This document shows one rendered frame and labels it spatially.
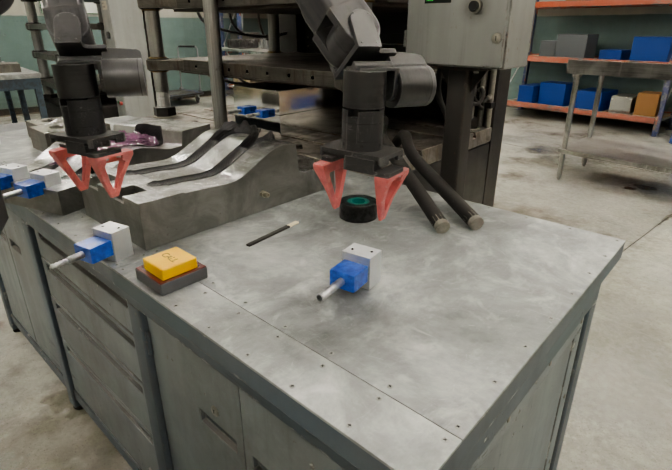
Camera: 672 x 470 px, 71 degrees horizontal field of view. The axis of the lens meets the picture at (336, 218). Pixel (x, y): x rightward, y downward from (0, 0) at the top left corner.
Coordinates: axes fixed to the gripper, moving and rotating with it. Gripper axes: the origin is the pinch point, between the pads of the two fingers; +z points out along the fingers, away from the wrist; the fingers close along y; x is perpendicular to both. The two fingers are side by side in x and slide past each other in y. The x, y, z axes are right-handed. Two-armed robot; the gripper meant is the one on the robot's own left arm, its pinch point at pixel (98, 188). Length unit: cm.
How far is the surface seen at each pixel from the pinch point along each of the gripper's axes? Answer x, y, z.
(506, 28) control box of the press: -85, -46, -24
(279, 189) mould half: -35.9, -10.1, 9.1
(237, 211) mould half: -24.5, -7.5, 11.0
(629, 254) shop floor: -240, -96, 94
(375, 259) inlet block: -13.5, -43.8, 8.6
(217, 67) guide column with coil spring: -100, 64, -11
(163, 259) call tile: 0.9, -14.3, 9.2
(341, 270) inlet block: -8.8, -40.6, 9.1
